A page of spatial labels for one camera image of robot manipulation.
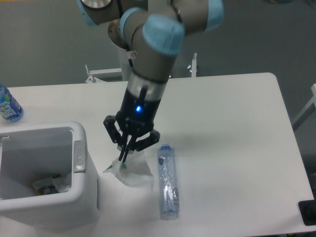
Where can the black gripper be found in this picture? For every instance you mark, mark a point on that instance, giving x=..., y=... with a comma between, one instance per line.
x=135, y=118

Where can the white tissue wrapper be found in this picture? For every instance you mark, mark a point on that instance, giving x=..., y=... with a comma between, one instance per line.
x=134, y=172

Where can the clear plastic bottle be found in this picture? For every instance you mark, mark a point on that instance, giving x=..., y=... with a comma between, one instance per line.
x=168, y=183

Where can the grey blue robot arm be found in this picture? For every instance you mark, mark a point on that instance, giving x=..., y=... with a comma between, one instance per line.
x=157, y=37

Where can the trash inside the can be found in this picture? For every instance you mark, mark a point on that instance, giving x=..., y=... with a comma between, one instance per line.
x=53, y=184

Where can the white trash can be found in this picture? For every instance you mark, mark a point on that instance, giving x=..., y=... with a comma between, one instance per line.
x=33, y=152

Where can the blue labelled water bottle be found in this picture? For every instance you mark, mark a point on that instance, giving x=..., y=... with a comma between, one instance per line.
x=10, y=109

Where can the black clamp at table edge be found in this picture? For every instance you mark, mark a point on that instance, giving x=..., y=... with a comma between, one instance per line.
x=308, y=211

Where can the white pedestal foot bracket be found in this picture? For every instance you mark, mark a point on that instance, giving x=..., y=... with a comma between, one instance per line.
x=103, y=75

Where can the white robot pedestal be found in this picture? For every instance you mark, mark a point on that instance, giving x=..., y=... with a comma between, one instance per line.
x=125, y=54

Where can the white frame at right edge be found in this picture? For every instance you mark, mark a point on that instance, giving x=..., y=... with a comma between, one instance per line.
x=306, y=111

